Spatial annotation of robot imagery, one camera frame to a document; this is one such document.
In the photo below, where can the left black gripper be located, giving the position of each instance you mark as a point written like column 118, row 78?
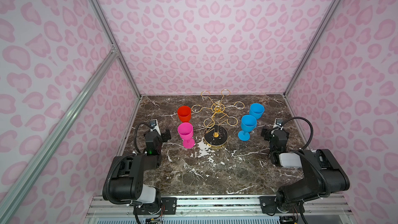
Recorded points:
column 164, row 138

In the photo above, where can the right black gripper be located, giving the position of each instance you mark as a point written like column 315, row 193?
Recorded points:
column 268, row 134

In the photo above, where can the blue wine glass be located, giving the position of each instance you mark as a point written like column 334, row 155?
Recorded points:
column 256, row 110
column 248, row 123

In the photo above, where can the pink plastic wine glass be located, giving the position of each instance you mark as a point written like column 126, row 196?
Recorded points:
column 185, row 130

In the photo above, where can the red plastic wine glass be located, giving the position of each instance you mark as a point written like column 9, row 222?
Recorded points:
column 184, row 113

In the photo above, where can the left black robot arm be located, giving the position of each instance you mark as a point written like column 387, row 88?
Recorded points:
column 124, row 184

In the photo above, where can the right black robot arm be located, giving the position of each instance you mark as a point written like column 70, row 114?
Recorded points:
column 322, row 174

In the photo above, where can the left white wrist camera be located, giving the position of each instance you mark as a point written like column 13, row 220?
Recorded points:
column 154, row 125

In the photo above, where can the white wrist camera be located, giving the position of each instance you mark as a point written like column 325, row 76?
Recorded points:
column 278, row 124
column 154, row 125

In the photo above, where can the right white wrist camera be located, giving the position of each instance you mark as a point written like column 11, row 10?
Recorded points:
column 278, row 124

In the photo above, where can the gold wire glass rack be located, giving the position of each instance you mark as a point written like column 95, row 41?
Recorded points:
column 216, row 134

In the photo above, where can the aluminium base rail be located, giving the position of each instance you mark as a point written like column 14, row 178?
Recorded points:
column 227, row 209

